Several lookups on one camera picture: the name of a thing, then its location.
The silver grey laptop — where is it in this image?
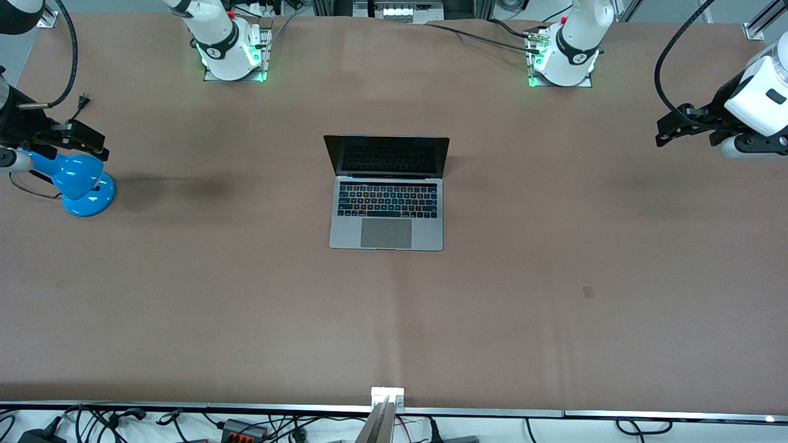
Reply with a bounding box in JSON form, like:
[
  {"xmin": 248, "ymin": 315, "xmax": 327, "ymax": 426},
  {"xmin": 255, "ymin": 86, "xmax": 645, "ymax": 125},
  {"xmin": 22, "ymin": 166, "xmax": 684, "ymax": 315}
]
[{"xmin": 323, "ymin": 135, "xmax": 451, "ymax": 252}]

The brown table mat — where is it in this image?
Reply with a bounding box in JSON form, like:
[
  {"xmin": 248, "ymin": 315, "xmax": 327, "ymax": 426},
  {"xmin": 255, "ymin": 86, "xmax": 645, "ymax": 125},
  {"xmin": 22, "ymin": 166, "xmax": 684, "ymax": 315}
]
[{"xmin": 0, "ymin": 12, "xmax": 788, "ymax": 414}]

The black power adapter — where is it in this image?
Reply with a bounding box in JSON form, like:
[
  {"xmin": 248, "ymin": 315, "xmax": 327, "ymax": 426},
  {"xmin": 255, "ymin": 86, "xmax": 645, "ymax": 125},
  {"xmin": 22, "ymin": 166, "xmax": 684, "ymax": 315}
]
[{"xmin": 17, "ymin": 426, "xmax": 67, "ymax": 443}]

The grey socket box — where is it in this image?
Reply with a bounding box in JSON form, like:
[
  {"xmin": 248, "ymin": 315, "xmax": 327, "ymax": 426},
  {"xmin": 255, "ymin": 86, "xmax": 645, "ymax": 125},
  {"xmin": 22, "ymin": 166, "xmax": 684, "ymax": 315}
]
[{"xmin": 353, "ymin": 0, "xmax": 445, "ymax": 25}]

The black orange connector box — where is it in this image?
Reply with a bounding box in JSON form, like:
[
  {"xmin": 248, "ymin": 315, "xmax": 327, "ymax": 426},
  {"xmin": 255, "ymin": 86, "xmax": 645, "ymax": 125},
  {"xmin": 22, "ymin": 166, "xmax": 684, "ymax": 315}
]
[{"xmin": 220, "ymin": 418, "xmax": 269, "ymax": 441}]

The black lamp power cord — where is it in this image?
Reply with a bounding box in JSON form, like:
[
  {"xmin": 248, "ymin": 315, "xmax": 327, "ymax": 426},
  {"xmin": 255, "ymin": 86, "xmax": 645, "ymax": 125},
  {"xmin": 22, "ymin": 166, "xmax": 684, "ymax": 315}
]
[{"xmin": 9, "ymin": 92, "xmax": 93, "ymax": 201}]

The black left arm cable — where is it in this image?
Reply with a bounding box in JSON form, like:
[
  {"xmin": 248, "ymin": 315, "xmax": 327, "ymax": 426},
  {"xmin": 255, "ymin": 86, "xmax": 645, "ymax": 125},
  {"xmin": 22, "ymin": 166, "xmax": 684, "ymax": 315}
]
[{"xmin": 654, "ymin": 0, "xmax": 718, "ymax": 127}]

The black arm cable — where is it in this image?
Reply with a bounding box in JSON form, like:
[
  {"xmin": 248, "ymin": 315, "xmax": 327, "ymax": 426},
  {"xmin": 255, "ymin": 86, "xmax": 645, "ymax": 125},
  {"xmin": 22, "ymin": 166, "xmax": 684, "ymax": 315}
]
[
  {"xmin": 17, "ymin": 0, "xmax": 79, "ymax": 110},
  {"xmin": 654, "ymin": 0, "xmax": 718, "ymax": 127}
]

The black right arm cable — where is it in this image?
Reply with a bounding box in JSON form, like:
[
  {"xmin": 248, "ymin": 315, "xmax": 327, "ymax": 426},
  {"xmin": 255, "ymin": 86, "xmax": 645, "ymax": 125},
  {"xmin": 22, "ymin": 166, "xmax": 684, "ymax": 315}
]
[{"xmin": 17, "ymin": 0, "xmax": 79, "ymax": 110}]

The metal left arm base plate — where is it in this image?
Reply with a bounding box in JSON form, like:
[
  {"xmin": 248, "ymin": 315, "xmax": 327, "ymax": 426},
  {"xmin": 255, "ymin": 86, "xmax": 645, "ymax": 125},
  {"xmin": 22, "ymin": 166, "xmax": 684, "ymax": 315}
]
[{"xmin": 526, "ymin": 25, "xmax": 595, "ymax": 89}]

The thick braided black cable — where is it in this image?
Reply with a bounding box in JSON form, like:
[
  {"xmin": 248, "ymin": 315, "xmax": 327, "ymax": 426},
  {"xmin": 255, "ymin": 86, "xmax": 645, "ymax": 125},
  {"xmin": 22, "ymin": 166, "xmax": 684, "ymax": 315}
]
[{"xmin": 489, "ymin": 18, "xmax": 541, "ymax": 41}]

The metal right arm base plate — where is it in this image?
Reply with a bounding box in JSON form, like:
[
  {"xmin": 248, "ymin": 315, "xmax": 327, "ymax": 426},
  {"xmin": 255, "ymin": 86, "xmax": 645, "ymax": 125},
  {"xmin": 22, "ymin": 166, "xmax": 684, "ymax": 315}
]
[{"xmin": 203, "ymin": 17, "xmax": 273, "ymax": 83}]

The thin grey base cable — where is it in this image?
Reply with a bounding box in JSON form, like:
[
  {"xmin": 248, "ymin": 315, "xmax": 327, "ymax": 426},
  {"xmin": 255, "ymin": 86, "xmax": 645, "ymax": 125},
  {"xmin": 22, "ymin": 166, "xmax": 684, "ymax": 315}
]
[{"xmin": 268, "ymin": 15, "xmax": 297, "ymax": 49}]

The thin black base cable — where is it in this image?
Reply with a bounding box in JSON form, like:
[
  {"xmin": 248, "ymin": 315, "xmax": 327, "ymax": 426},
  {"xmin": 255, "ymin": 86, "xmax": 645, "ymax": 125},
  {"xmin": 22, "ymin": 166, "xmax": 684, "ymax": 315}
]
[{"xmin": 425, "ymin": 23, "xmax": 541, "ymax": 56}]

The tangled black cable bundle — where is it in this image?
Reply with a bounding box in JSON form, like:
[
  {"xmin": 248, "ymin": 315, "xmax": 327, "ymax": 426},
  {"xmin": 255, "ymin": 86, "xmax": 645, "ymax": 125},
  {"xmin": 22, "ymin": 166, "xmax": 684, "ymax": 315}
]
[{"xmin": 60, "ymin": 403, "xmax": 148, "ymax": 443}]

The dark aluminium frame post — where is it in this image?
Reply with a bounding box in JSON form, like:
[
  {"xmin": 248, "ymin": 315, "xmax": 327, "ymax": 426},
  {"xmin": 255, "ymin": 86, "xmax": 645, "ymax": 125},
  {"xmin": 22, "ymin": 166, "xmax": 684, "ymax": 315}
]
[{"xmin": 312, "ymin": 0, "xmax": 355, "ymax": 18}]

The looped black cable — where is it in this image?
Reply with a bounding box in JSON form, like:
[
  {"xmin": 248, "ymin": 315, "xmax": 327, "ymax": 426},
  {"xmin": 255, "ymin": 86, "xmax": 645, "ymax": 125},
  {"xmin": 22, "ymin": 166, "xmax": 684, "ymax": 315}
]
[{"xmin": 616, "ymin": 417, "xmax": 673, "ymax": 437}]

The silver table edge rail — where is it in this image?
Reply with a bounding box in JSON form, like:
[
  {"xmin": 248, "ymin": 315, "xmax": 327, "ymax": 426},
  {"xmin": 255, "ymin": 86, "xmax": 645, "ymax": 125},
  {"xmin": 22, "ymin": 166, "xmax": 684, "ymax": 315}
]
[{"xmin": 0, "ymin": 401, "xmax": 788, "ymax": 425}]

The white post bracket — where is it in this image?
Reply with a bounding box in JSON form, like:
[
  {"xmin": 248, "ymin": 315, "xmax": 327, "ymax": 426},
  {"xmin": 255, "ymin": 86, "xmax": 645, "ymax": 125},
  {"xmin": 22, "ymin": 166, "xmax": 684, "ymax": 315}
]
[{"xmin": 371, "ymin": 386, "xmax": 406, "ymax": 412}]

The aluminium camera mount post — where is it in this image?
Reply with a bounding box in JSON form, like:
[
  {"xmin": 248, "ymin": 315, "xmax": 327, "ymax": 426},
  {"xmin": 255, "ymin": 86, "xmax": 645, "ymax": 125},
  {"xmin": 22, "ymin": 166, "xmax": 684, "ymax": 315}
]
[{"xmin": 354, "ymin": 395, "xmax": 395, "ymax": 443}]

